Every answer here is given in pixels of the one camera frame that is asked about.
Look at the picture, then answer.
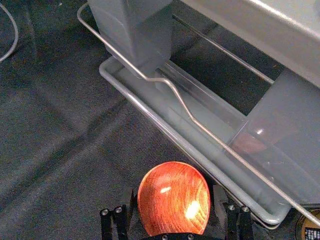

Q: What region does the translucent plastic cutlery holder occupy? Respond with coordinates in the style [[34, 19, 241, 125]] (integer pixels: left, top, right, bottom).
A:
[[224, 67, 320, 209]]

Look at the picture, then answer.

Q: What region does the black table cloth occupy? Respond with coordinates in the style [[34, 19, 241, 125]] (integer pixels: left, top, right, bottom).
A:
[[0, 0, 320, 240]]

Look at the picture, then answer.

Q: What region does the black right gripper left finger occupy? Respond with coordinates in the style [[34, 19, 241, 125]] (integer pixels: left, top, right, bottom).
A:
[[99, 188, 138, 240]]

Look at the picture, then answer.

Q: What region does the thin grey cable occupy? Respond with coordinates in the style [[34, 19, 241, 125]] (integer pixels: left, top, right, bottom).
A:
[[0, 2, 20, 63]]

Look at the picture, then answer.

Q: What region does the rack with steel bars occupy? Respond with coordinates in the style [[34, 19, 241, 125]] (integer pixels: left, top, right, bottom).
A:
[[76, 0, 320, 229]]

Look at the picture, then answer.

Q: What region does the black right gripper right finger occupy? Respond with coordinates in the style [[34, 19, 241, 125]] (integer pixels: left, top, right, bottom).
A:
[[209, 184, 255, 240]]

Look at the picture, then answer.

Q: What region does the grey plastic drip tray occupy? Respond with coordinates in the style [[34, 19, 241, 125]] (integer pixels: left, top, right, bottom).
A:
[[98, 56, 292, 230]]

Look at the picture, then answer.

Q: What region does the round black labelled object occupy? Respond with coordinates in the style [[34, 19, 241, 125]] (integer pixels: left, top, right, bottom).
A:
[[294, 208, 320, 240]]

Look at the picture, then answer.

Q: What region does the red-brown wooden spoon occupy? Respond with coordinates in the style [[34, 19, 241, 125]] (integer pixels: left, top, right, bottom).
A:
[[136, 161, 212, 237]]

